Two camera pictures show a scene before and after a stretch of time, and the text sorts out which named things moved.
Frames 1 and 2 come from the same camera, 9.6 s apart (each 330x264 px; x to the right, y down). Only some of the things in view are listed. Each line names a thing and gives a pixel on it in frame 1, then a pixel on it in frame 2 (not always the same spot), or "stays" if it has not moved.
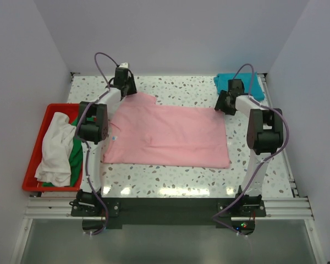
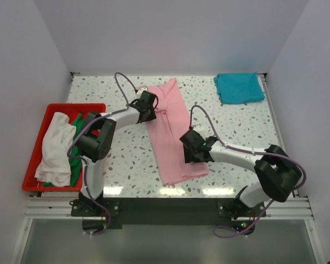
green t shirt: [75, 161] stays
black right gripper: [219, 104] → [189, 157]
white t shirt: [57, 146] stays
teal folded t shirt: [221, 82] stays
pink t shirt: [140, 132] → [171, 122]
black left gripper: [133, 89] → [152, 115]
